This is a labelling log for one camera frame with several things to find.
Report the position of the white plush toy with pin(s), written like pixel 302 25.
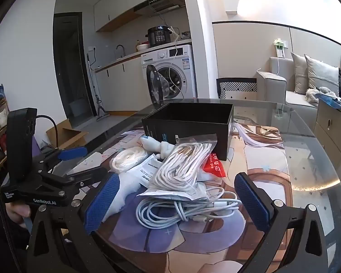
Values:
pixel 164 149

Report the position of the white wall cabinets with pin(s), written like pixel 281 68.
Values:
pixel 113 8

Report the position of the white washing machine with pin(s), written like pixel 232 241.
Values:
pixel 184 62

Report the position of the beige side cabinet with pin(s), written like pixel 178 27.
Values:
pixel 332 130

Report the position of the grey fluffy toy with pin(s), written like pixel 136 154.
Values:
pixel 312 95

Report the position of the beige cushion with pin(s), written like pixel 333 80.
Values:
pixel 299 74

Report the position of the black pressure cooker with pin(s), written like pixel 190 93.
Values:
pixel 159 37

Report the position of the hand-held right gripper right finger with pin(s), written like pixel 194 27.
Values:
pixel 251 202

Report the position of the beige sofa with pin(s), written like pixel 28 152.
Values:
pixel 275 88

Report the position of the flat mop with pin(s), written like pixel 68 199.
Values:
pixel 98 102

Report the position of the range hood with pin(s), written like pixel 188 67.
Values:
pixel 162 5

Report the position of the red and white plastic bag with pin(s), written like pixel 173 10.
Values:
pixel 214 166

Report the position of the white kitchen counter cabinets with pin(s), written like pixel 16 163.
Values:
pixel 122 88

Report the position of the person's left hand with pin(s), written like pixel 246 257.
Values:
pixel 18 212

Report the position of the chair with patterned back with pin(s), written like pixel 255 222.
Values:
pixel 237 86

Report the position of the wall power outlet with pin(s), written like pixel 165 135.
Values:
pixel 280 48

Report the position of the white medicine sachet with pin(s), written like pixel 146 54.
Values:
pixel 125 196
pixel 143 172

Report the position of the open cardboard box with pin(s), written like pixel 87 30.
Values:
pixel 71 138

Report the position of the black cardboard box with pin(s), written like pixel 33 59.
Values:
pixel 216 136

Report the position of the kitchen faucet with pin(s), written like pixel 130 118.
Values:
pixel 120 49

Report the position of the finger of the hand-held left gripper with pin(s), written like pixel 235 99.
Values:
pixel 82 176
pixel 72 152

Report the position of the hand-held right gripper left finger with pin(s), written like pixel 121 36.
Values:
pixel 102 202

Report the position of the dark door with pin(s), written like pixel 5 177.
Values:
pixel 71 71

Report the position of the grey cushion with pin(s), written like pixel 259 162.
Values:
pixel 322 75

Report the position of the printed table mat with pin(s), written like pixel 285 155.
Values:
pixel 244 153

